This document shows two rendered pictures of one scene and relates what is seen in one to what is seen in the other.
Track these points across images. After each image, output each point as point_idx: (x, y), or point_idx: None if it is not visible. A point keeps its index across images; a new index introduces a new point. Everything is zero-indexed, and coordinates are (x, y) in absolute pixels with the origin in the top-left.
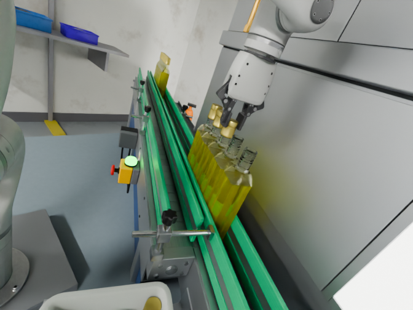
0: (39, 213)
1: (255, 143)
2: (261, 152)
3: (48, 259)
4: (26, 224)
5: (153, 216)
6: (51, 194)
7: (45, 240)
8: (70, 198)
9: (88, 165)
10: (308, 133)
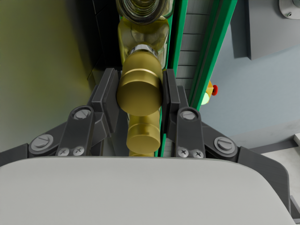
0: (256, 56)
1: (33, 81)
2: (16, 38)
3: (262, 3)
4: (268, 43)
5: None
6: (238, 80)
7: (259, 26)
8: (226, 75)
9: (206, 111)
10: None
